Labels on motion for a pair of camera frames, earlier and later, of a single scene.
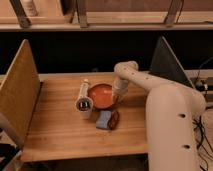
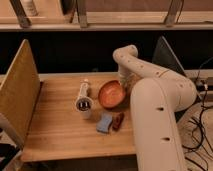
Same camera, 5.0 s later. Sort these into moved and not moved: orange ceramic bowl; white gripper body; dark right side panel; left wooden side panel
Moved: orange ceramic bowl; white gripper body
Not moved: left wooden side panel; dark right side panel
